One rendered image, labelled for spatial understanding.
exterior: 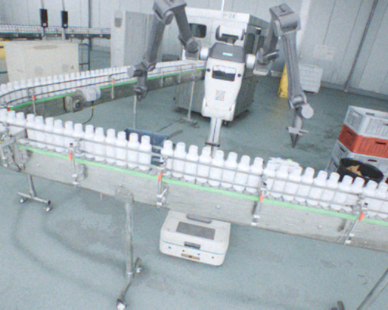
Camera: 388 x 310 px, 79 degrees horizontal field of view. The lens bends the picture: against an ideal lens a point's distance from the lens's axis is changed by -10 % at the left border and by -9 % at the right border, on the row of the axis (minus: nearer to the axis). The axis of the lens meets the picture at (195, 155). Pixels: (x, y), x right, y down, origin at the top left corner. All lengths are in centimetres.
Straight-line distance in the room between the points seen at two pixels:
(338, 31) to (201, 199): 1285
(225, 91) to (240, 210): 77
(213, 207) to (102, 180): 58
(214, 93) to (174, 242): 112
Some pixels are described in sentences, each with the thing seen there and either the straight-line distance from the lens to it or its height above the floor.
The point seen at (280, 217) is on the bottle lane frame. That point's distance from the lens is 129.
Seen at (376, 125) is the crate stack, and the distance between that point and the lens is 328.
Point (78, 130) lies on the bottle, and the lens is 136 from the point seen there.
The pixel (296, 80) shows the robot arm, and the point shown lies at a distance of 131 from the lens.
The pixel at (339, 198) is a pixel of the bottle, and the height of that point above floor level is 107.
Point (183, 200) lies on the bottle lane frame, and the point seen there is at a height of 90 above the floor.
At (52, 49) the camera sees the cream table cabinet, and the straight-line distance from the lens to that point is 516.
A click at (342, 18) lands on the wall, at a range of 1375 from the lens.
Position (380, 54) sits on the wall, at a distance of 1448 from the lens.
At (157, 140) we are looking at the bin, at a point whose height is 89.
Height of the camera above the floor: 166
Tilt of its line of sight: 27 degrees down
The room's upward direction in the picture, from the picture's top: 8 degrees clockwise
